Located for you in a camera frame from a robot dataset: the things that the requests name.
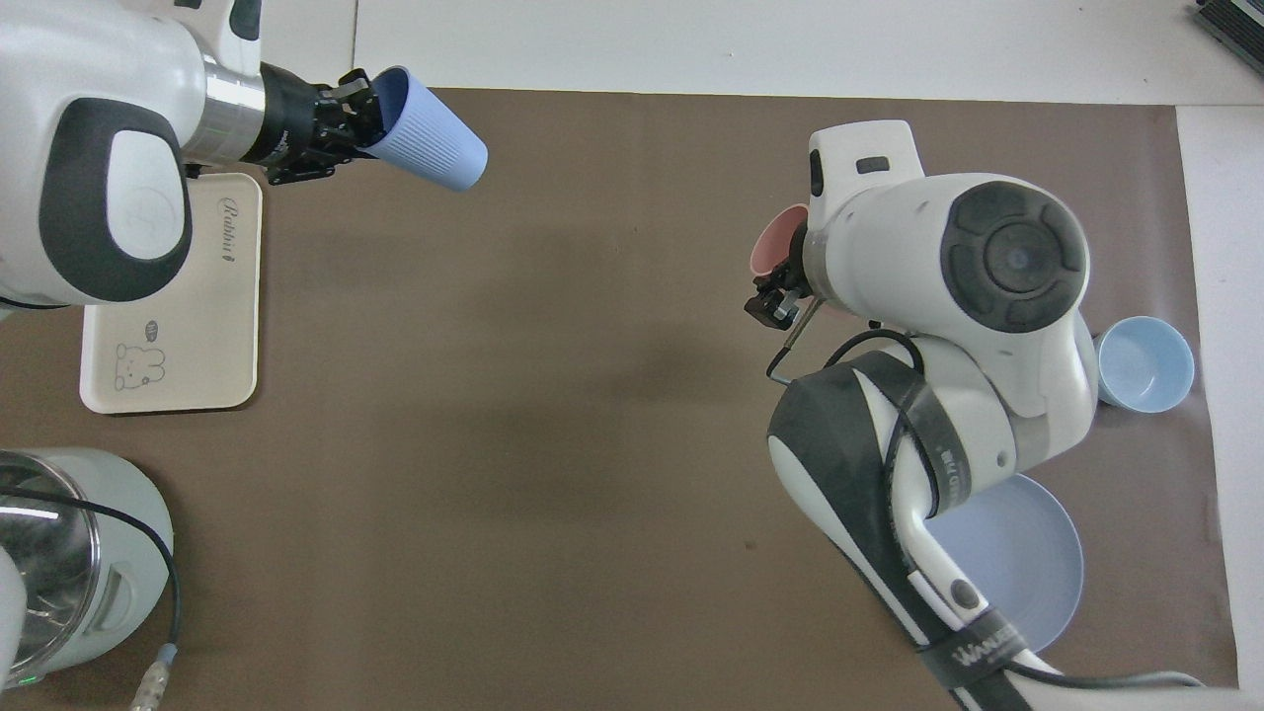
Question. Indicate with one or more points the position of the mint green cooking pot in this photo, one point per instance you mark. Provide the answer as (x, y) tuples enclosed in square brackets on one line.
[(109, 553)]

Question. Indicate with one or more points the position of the light blue bowl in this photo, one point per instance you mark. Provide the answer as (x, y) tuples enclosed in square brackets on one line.
[(1145, 365)]

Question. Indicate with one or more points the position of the blue ribbed plastic cup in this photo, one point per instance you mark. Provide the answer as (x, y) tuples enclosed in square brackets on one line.
[(434, 133)]

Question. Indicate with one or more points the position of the cream rabbit print tray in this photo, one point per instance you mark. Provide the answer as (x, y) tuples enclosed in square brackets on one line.
[(197, 316)]

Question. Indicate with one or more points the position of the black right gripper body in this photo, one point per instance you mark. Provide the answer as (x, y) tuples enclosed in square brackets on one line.
[(793, 278)]

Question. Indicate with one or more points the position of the brown table mat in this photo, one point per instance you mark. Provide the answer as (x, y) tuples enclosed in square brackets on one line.
[(543, 395)]

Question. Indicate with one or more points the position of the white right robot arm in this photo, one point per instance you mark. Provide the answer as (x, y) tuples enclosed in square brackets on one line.
[(987, 296)]

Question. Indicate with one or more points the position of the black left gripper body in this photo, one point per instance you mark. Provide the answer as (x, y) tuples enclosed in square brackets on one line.
[(296, 123)]

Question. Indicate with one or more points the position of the pink plastic cup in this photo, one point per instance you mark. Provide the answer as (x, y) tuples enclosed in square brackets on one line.
[(775, 237)]

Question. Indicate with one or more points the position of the dark grey ribbed device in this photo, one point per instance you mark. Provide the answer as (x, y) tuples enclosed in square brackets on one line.
[(1234, 30)]

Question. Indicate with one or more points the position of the blue round plate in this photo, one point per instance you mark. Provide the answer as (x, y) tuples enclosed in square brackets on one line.
[(1027, 573)]

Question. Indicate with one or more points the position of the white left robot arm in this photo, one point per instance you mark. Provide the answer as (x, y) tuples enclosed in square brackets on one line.
[(99, 118)]

